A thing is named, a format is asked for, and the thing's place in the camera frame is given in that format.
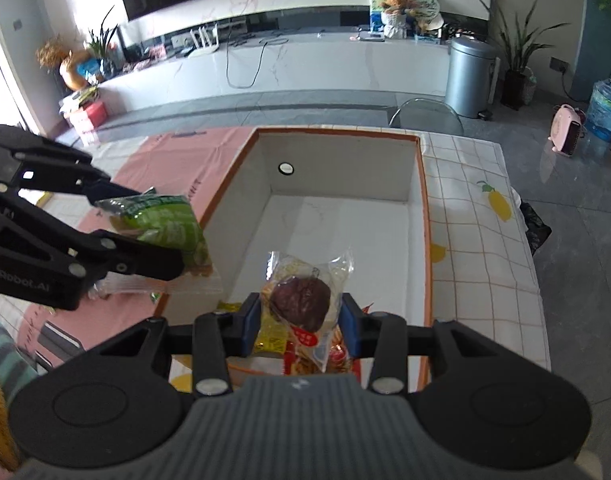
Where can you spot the teal striped cloth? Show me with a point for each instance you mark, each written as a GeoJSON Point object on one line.
{"type": "Point", "coordinates": [5, 350]}

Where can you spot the silver pedal trash can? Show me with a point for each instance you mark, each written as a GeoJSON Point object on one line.
{"type": "Point", "coordinates": [468, 80]}

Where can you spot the round white hand fan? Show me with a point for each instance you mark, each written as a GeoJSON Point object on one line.
{"type": "Point", "coordinates": [428, 7]}

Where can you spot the clear chair back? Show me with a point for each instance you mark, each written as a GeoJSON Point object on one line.
{"type": "Point", "coordinates": [425, 115]}

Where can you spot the green snack packet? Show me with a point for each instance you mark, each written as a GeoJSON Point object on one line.
{"type": "Point", "coordinates": [165, 220]}

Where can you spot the colourful picture card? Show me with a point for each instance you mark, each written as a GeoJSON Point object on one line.
{"type": "Point", "coordinates": [375, 10]}

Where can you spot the black bag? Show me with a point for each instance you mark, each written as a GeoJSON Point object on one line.
{"type": "Point", "coordinates": [535, 230]}

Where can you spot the pink white checked tablecloth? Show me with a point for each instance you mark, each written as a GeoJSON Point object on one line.
{"type": "Point", "coordinates": [475, 260]}

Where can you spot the red white box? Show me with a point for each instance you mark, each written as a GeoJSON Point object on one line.
{"type": "Point", "coordinates": [87, 115]}

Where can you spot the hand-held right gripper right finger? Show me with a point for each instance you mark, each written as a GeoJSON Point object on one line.
{"type": "Point", "coordinates": [350, 330]}

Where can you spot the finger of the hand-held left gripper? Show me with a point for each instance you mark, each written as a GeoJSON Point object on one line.
{"type": "Point", "coordinates": [145, 260]}
{"type": "Point", "coordinates": [60, 170]}

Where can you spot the yellow snack packet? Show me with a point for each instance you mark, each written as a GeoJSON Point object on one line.
{"type": "Point", "coordinates": [270, 340]}

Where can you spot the red orange snack packet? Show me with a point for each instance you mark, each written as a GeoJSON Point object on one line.
{"type": "Point", "coordinates": [295, 362]}

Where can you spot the white router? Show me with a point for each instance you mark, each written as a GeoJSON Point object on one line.
{"type": "Point", "coordinates": [205, 49]}

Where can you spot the white marble TV cabinet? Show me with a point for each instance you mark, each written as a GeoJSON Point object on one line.
{"type": "Point", "coordinates": [335, 65]}

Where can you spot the brown teddy bear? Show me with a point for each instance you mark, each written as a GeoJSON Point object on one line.
{"type": "Point", "coordinates": [396, 2]}

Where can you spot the blue water jug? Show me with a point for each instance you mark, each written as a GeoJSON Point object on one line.
{"type": "Point", "coordinates": [603, 110]}

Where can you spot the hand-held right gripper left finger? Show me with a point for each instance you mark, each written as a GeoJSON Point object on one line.
{"type": "Point", "coordinates": [250, 327]}

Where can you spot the orange vase with dried flowers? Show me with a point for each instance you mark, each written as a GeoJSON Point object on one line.
{"type": "Point", "coordinates": [70, 75]}

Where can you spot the clear packet with brown bun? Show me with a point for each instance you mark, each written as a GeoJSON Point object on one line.
{"type": "Point", "coordinates": [300, 300]}

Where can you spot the pink fan heater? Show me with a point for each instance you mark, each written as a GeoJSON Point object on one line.
{"type": "Point", "coordinates": [563, 130]}

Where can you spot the clear plastic snack packet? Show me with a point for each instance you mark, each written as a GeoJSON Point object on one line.
{"type": "Point", "coordinates": [185, 286]}

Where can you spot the orange cardboard box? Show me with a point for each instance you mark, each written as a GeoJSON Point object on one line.
{"type": "Point", "coordinates": [335, 220]}

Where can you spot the tall potted green plant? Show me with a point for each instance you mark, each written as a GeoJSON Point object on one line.
{"type": "Point", "coordinates": [515, 87]}

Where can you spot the green plant in glass vase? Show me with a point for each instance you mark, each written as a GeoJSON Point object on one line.
{"type": "Point", "coordinates": [105, 40]}

